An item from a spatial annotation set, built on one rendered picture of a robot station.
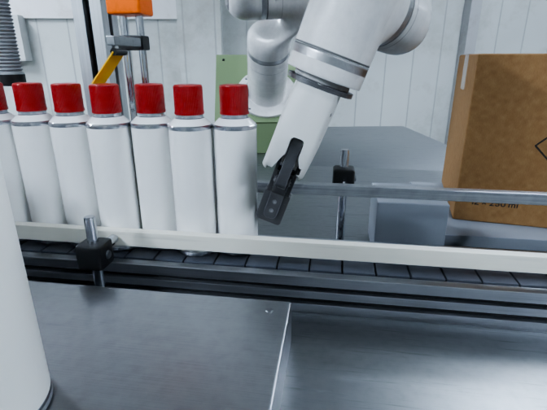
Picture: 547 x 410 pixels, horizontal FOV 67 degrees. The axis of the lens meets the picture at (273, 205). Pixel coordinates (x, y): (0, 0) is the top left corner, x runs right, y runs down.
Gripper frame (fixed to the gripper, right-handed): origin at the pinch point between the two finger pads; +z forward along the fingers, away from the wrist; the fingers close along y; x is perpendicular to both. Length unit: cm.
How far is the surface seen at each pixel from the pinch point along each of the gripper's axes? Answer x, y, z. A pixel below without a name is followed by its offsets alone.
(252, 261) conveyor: 0.2, 3.1, 6.7
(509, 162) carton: 32.4, -21.9, -13.2
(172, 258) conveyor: -9.2, 3.7, 10.1
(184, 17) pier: -108, -252, -7
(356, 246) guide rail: 10.4, 4.2, -0.7
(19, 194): -31.4, 1.4, 11.1
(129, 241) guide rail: -14.8, 4.3, 9.7
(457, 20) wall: 76, -319, -75
